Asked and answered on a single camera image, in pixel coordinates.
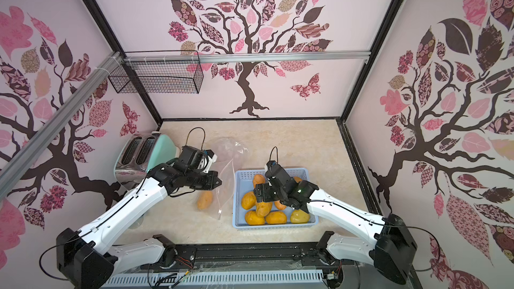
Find mint green toaster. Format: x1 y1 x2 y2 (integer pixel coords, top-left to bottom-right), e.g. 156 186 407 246
114 132 180 190

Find aluminium frame bar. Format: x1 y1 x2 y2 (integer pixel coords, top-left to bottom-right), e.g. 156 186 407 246
124 50 371 64
1 52 123 199

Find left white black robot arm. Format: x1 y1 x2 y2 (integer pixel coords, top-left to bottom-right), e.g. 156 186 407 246
54 146 222 288

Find clear zipper bag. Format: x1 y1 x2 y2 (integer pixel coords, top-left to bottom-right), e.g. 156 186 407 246
200 137 250 220

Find yellow green potato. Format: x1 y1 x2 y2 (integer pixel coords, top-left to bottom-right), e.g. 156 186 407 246
290 210 311 224

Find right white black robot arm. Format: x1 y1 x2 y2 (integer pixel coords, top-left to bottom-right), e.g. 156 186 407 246
254 160 418 285

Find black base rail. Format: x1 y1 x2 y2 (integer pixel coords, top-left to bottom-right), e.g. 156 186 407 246
57 231 417 288

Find black wire basket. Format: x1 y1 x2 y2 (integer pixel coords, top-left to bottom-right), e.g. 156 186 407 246
108 50 204 94

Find aluminium frame bar left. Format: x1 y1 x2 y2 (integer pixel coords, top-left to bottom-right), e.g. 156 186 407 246
1 52 123 199

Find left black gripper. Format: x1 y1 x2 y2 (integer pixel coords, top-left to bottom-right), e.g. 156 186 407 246
185 169 222 191

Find white vent strip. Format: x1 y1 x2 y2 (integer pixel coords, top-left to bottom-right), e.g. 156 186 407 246
103 270 325 288

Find light blue plastic basket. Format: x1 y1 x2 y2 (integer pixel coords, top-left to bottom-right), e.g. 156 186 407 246
232 169 319 230

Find aluminium frame bar back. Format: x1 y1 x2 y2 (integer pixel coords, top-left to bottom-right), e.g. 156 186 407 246
124 50 371 64

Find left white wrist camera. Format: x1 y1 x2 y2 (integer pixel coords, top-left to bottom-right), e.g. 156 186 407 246
198 149 218 172

